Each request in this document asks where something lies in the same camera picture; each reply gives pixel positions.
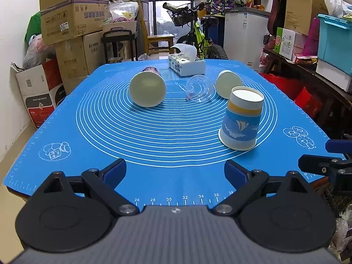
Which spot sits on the tall cardboard box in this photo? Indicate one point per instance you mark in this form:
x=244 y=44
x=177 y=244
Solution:
x=302 y=5

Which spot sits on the green white carton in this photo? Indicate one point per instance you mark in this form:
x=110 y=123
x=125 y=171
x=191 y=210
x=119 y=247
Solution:
x=287 y=42

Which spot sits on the dark wooden side table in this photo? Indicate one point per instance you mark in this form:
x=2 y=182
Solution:
x=316 y=82

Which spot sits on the black plastic crate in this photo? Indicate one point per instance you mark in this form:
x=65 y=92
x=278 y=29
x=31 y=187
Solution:
x=337 y=206

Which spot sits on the large open cardboard box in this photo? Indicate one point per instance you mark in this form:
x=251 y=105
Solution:
x=71 y=19

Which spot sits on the translucent bag of clutter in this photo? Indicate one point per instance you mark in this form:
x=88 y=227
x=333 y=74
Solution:
x=37 y=51

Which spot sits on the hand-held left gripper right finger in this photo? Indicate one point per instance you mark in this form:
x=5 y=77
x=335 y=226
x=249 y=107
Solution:
x=236 y=172

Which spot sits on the white chest freezer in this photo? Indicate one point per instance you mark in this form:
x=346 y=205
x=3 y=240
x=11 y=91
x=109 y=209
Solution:
x=244 y=37

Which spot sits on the cream paper cup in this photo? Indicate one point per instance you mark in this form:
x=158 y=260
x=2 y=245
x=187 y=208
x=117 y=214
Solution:
x=228 y=84

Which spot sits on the white flat box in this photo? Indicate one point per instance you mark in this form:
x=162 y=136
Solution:
x=334 y=75

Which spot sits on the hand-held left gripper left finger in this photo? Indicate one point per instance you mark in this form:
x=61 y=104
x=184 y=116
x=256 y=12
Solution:
x=115 y=171

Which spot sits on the pink plastic bag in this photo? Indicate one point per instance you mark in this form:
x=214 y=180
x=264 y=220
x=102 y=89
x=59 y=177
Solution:
x=312 y=37

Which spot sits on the white plastic bag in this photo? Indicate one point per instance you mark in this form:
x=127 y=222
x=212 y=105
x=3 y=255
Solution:
x=337 y=2

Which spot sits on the brown cardboard box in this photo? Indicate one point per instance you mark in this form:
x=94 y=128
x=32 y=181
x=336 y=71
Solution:
x=79 y=57

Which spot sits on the blue sailboat paper cup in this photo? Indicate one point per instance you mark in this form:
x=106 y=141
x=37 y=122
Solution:
x=241 y=121

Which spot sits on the purple print paper cup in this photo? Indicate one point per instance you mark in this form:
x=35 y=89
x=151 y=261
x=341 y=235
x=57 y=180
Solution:
x=148 y=89

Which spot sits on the clear plastic cup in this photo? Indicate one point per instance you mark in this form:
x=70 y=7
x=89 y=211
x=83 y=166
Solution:
x=198 y=88

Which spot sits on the crumpled clear plastic bag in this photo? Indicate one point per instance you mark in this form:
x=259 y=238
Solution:
x=342 y=233

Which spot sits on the green bag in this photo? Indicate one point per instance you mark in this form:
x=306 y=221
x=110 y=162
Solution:
x=32 y=29

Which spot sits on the clear bag of packets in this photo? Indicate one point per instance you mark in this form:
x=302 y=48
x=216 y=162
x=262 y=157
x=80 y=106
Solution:
x=123 y=12

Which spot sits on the white blue tissue box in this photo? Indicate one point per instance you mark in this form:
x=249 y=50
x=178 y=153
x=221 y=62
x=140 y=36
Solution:
x=187 y=64

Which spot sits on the wooden chair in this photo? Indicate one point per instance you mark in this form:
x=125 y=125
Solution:
x=158 y=40

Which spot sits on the dark red guitar bag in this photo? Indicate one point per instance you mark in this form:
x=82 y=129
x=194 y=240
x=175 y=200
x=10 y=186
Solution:
x=276 y=8

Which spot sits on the teal plastic storage bin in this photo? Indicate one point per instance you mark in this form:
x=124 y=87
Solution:
x=335 y=40

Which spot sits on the white red printer box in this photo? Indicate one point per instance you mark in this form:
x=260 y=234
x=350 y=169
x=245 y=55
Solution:
x=38 y=93

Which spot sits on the green black bicycle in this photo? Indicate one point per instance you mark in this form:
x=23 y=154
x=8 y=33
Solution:
x=202 y=37

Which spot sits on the black metal cart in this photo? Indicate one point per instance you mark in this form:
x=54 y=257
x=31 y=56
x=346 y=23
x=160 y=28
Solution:
x=119 y=45

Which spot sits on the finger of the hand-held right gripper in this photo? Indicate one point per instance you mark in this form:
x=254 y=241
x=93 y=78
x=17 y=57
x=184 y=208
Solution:
x=316 y=164
x=338 y=146

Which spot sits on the blue silicone baking mat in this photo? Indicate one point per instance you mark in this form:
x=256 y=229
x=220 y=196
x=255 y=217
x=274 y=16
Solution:
x=170 y=137

